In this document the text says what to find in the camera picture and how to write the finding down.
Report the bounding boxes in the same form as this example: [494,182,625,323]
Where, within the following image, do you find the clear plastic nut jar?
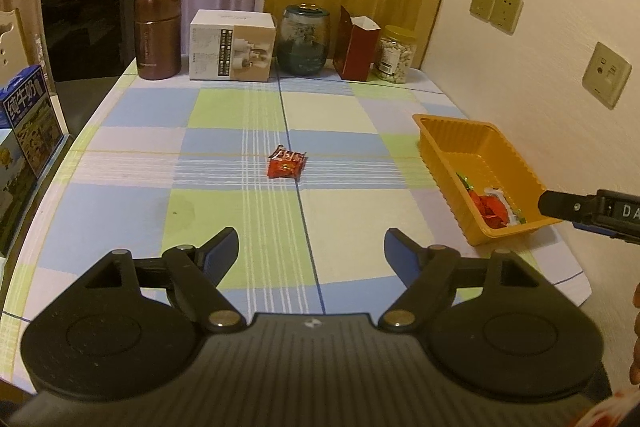
[373,25,418,84]

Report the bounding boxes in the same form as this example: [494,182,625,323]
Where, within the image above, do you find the checked tablecloth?
[0,57,592,390]

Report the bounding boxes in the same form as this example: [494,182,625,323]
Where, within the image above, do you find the black monitor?
[39,0,151,138]

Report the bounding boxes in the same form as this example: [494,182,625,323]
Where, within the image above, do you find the large red snack pouch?
[467,189,509,229]

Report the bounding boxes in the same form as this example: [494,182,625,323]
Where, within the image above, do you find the white cardboard box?
[189,9,277,83]

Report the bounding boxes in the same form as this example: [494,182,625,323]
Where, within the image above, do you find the dark glass jar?
[276,3,333,76]

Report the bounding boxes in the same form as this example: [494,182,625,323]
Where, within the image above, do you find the red striped candy packet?
[267,145,308,180]

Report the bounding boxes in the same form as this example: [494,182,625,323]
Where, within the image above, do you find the white chair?
[0,7,32,75]

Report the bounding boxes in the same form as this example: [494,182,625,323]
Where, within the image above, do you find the dark red open box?
[332,5,382,82]

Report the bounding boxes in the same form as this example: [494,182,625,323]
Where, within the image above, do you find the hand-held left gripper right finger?
[378,227,538,329]

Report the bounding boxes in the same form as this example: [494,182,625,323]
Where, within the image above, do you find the brown metal thermos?
[133,0,182,81]

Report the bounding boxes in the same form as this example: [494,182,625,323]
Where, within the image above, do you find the beige wall socket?
[469,0,499,22]
[491,0,524,33]
[581,41,634,110]

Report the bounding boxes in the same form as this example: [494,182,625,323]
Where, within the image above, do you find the orange plastic tray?
[412,113,564,247]

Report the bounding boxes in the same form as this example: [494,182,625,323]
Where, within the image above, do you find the printed box with yellow flower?
[0,129,42,258]

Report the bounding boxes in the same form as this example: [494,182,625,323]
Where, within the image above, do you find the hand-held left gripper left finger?
[82,227,247,333]

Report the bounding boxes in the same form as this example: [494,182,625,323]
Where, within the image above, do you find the blue milk carton box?
[0,65,69,180]

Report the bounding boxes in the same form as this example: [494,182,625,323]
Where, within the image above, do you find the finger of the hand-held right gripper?
[538,190,601,224]

